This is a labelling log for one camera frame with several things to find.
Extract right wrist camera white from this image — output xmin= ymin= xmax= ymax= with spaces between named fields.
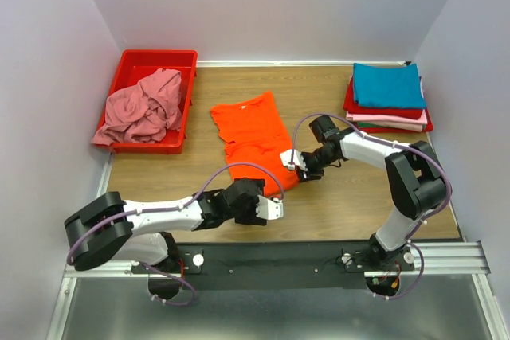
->
xmin=280 ymin=149 xmax=308 ymax=171

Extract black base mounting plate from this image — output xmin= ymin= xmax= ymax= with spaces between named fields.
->
xmin=129 ymin=240 xmax=415 ymax=291

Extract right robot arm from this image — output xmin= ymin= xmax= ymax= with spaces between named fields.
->
xmin=280 ymin=113 xmax=452 ymax=270

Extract blue folded t-shirt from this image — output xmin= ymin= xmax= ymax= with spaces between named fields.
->
xmin=353 ymin=63 xmax=426 ymax=110

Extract aluminium rail frame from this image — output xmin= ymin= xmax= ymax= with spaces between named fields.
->
xmin=49 ymin=162 xmax=492 ymax=339

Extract orange t-shirt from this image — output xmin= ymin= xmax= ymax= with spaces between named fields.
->
xmin=210 ymin=91 xmax=299 ymax=196

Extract red folded t-shirt upper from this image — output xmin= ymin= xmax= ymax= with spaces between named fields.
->
xmin=343 ymin=77 xmax=427 ymax=124

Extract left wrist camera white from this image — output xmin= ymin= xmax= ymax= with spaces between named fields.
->
xmin=256 ymin=196 xmax=284 ymax=221

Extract dusty pink crumpled t-shirt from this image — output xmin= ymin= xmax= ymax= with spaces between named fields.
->
xmin=92 ymin=68 xmax=182 ymax=146

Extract green folded t-shirt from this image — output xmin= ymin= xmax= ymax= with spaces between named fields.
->
xmin=355 ymin=122 xmax=393 ymax=129

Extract pink folded t-shirt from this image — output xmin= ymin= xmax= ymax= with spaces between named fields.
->
xmin=346 ymin=111 xmax=428 ymax=131

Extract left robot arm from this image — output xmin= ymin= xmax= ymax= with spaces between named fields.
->
xmin=65 ymin=178 xmax=267 ymax=271

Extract red plastic bin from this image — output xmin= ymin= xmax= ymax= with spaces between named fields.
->
xmin=93 ymin=49 xmax=198 ymax=154

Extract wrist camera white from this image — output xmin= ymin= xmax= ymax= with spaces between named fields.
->
xmin=280 ymin=149 xmax=308 ymax=171
xmin=256 ymin=196 xmax=284 ymax=221

